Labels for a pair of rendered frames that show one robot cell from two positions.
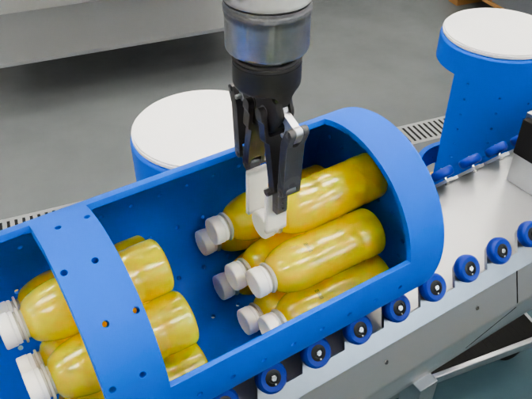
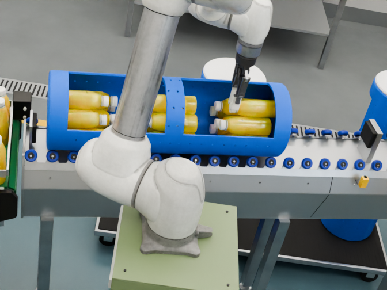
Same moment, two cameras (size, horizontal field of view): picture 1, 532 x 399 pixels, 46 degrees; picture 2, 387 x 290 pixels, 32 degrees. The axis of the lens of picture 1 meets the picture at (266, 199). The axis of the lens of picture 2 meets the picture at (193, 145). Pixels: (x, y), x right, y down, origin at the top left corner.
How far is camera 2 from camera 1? 1.77 m
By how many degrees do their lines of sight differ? 12
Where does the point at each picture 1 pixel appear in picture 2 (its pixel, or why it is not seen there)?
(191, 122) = (230, 71)
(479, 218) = (331, 155)
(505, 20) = not seen: outside the picture
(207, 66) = (280, 51)
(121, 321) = (178, 109)
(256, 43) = (242, 49)
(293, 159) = (243, 86)
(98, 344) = (170, 111)
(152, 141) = (211, 72)
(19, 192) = not seen: hidden behind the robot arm
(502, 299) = (321, 187)
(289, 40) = (251, 52)
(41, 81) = not seen: hidden behind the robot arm
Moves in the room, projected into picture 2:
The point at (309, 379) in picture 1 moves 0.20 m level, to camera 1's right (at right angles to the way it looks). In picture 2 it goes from (227, 170) to (276, 190)
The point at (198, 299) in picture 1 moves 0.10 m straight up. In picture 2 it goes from (201, 131) to (206, 110)
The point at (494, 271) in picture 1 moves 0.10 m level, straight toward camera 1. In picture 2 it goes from (320, 172) to (303, 179)
